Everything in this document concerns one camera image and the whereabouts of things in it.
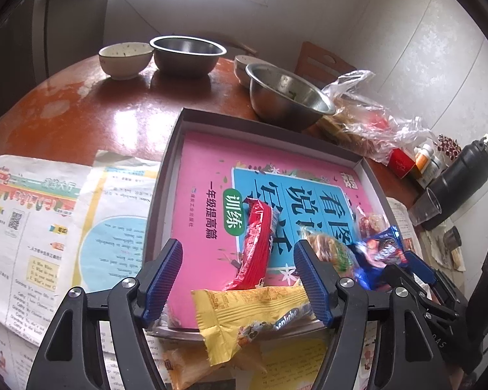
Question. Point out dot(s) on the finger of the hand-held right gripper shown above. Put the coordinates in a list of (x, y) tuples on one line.
[(427, 304), (421, 270)]

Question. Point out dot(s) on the white ceramic bowl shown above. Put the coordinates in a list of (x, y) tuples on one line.
[(126, 59), (242, 69)]

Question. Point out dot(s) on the blue cookie packet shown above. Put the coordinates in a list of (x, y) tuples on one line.
[(374, 256)]

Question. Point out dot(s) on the crumpled white paper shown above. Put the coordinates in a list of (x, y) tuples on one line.
[(437, 248)]

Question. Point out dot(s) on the clear plastic cup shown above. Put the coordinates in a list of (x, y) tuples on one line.
[(425, 211)]

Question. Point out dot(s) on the newspaper sheet with blue circle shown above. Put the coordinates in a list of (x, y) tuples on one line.
[(114, 219)]

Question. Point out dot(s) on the white medicine bottle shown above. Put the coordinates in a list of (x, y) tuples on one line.
[(435, 168)]

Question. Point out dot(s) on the orange snack packet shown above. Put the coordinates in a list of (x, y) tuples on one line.
[(187, 367)]

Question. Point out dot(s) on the large steel bowl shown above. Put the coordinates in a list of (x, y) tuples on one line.
[(288, 97)]

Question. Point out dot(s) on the newspaper sheet with colourful header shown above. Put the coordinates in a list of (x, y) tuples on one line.
[(24, 227)]

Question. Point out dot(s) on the dark refrigerator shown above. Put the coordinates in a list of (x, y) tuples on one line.
[(65, 20)]

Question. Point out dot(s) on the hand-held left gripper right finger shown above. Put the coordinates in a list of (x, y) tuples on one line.
[(311, 284)]

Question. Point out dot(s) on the pink and blue book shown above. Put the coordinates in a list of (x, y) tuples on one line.
[(203, 170)]

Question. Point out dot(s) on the yellow snack packet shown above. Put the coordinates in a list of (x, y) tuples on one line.
[(236, 313)]

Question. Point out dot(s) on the clear plastic bag of biscuits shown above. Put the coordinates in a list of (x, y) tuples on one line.
[(370, 126)]

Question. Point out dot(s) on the clear green snack packet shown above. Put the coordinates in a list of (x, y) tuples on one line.
[(335, 252)]

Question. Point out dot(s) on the red brown snack packet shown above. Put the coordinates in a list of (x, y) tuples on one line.
[(370, 224)]

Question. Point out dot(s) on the grey cardboard box tray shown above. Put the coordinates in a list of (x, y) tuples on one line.
[(168, 170)]

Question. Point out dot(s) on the orange cap medicine bottle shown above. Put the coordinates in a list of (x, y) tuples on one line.
[(423, 158)]

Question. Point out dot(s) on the black thermos flask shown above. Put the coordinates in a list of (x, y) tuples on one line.
[(463, 174)]

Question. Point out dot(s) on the small steel cup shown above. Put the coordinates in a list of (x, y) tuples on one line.
[(451, 237)]

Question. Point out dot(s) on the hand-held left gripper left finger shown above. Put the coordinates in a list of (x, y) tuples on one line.
[(162, 280)]

